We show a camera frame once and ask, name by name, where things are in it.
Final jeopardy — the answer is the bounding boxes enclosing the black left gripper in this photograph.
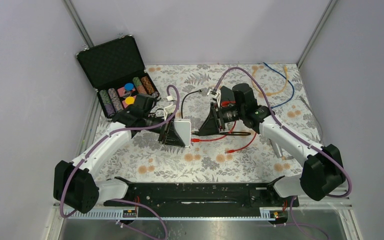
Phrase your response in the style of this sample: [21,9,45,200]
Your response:
[143,112,186,147]

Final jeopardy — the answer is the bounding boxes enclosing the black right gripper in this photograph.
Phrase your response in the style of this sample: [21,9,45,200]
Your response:
[199,102,245,137]

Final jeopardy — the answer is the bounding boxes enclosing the white router box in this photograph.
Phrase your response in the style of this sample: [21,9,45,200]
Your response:
[174,118,192,148]

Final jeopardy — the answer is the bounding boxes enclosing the black ethernet cable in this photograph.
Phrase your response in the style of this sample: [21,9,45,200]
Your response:
[180,88,252,137]

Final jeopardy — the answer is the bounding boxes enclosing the long red ethernet cable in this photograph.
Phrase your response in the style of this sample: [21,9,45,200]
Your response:
[225,132,258,155]

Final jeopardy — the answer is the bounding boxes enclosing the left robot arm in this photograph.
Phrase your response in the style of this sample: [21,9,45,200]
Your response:
[52,94,192,214]

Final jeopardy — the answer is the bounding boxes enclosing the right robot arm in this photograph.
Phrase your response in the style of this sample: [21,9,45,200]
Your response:
[199,83,346,206]

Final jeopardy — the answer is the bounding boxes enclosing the yellow round chip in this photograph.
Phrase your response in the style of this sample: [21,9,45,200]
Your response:
[124,96,135,105]

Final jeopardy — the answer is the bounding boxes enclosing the clear dealer button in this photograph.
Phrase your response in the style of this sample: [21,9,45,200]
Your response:
[121,90,132,99]

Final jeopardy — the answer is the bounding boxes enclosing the blue round chip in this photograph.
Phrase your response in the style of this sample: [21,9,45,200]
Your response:
[124,82,135,91]

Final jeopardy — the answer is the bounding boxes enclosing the silver microphone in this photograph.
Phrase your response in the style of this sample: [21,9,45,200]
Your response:
[269,139,284,159]

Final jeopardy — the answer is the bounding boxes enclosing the black poker chip case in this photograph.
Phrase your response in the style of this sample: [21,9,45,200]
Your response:
[75,34,161,119]

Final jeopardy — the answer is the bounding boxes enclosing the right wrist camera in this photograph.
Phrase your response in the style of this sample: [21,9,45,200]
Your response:
[207,88,221,99]

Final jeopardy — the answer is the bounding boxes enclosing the black network switch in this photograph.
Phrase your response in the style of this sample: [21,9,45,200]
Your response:
[219,86,236,106]

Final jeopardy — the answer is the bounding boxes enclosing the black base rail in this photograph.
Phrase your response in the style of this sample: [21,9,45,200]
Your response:
[119,181,301,220]

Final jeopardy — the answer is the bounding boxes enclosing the yellow ethernet cable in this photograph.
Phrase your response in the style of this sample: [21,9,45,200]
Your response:
[250,64,290,97]

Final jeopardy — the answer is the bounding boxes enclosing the blue ethernet cable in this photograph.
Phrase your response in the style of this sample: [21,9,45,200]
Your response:
[262,61,295,111]

